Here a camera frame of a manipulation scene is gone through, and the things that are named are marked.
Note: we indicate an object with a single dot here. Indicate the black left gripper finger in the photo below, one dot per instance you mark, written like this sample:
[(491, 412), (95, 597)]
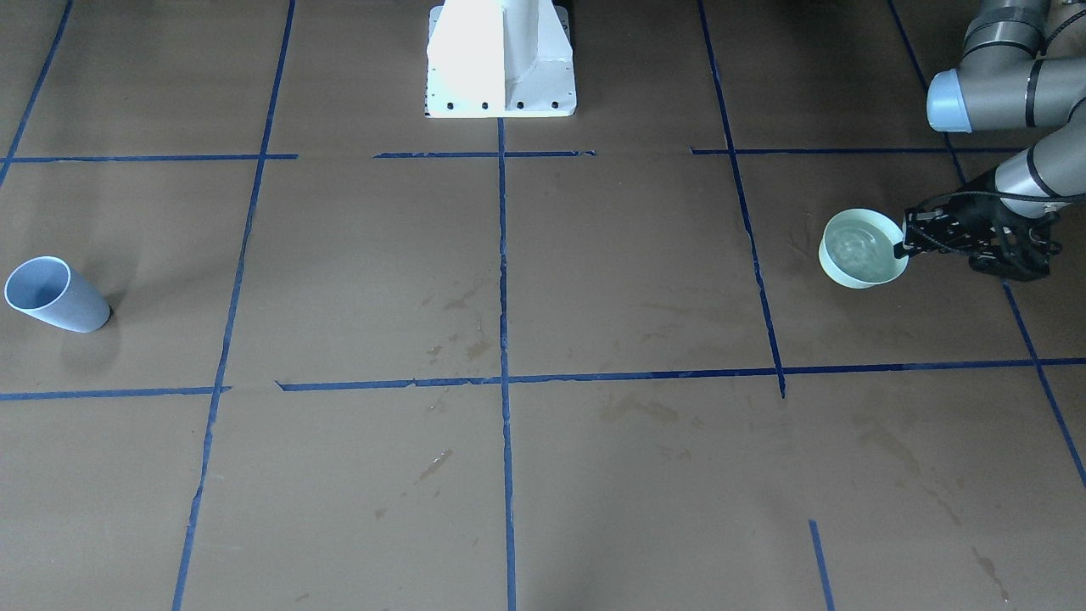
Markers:
[(991, 264), (930, 231)]

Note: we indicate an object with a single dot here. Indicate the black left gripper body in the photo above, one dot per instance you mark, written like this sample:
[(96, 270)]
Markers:
[(973, 210)]

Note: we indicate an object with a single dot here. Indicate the mint green bowl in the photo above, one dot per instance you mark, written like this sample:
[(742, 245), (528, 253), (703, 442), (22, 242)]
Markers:
[(857, 249)]

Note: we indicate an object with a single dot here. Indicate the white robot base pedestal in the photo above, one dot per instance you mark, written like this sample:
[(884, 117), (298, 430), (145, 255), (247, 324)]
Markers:
[(499, 59)]

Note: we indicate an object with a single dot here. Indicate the light blue plastic cup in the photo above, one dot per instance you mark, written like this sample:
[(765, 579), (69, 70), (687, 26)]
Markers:
[(51, 291)]

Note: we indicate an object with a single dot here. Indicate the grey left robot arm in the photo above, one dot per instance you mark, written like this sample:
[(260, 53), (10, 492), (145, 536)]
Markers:
[(1006, 79)]

